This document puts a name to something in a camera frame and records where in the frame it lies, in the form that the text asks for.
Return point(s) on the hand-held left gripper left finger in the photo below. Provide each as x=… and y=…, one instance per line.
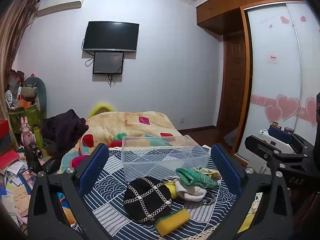
x=93, y=166

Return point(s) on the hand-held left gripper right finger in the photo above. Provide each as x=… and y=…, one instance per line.
x=226, y=166

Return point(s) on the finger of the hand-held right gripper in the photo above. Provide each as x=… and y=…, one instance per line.
x=280, y=133
x=280, y=153

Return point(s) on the pale floral cloth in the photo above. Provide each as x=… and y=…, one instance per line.
x=213, y=173

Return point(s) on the green knitted cloth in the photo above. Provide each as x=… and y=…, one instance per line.
x=197, y=178

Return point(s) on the white sock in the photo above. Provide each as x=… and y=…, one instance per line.
x=190, y=192

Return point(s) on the clear plastic storage box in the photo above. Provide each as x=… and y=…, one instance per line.
x=150, y=155

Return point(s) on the small yellow cloth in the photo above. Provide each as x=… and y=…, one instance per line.
x=170, y=188

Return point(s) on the yellow green-backed sponge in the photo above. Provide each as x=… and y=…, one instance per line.
x=172, y=223

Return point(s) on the small dark jar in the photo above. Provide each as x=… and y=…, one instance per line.
x=288, y=129

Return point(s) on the white appliance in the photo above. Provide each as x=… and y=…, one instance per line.
x=263, y=133

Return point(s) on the blue wave-patterned lace-edged cloth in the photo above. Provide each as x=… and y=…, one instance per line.
x=112, y=192

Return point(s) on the dark clothes pile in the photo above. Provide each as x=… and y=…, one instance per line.
x=65, y=127

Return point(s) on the white heart-print sliding wardrobe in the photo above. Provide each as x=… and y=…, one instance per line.
x=272, y=85

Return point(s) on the cartoon printed bedsheet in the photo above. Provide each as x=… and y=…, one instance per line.
x=65, y=207

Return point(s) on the yellow patchwork blanket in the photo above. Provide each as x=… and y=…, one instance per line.
x=130, y=122

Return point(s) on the yellow-green plush toy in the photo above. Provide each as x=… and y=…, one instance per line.
x=100, y=108

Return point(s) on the green rolled tube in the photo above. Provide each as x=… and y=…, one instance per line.
x=38, y=136

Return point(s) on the brown wooden door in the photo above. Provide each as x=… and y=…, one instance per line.
x=233, y=85

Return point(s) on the pink rabbit toy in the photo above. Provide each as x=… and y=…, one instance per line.
x=26, y=132

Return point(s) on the green cardboard box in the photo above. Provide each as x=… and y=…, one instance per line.
x=27, y=117

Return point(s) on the pile of papers and books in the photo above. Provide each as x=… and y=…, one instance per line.
x=15, y=192

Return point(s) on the red book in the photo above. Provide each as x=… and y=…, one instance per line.
x=7, y=160

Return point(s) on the grey-green plush toy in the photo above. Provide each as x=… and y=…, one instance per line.
x=40, y=92

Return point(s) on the red box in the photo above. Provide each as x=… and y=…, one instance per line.
x=3, y=128

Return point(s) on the pile of shelf clutter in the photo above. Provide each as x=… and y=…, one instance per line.
x=15, y=90

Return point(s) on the brown wooden overhead cabinet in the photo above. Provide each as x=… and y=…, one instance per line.
x=225, y=10

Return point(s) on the brown striped curtain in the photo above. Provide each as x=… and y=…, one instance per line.
x=12, y=42

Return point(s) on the white air conditioner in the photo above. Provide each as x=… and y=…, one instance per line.
x=60, y=3

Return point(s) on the black camera on stand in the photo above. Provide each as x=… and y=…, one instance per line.
x=33, y=152

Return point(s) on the small black wall monitor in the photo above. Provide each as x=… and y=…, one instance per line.
x=108, y=63

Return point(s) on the wall-mounted black television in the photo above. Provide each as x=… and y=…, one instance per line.
x=111, y=36

